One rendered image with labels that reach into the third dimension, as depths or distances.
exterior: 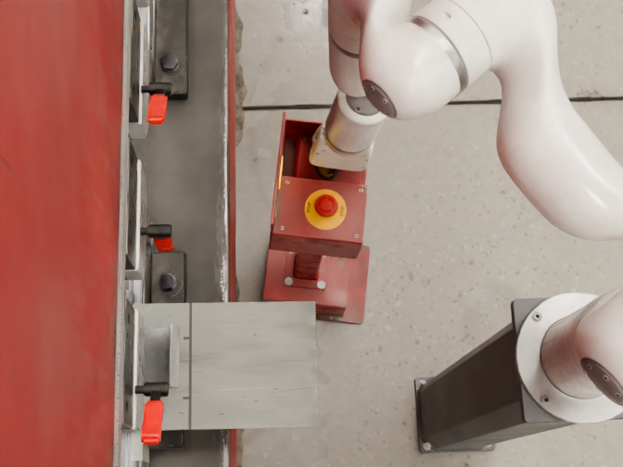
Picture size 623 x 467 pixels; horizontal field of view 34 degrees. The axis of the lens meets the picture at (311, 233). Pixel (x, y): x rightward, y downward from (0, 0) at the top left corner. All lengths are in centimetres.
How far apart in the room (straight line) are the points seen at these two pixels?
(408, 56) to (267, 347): 55
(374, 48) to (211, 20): 69
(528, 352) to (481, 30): 56
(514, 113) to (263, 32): 166
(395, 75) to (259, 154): 153
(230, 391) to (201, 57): 58
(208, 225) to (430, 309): 101
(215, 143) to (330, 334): 93
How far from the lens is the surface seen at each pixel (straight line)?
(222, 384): 145
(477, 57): 111
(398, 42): 109
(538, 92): 111
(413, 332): 250
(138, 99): 137
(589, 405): 151
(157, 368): 143
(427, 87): 108
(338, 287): 238
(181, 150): 167
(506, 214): 261
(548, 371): 148
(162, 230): 132
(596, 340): 112
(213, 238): 162
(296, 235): 172
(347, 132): 154
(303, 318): 146
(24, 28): 74
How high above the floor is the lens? 244
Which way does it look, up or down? 75 degrees down
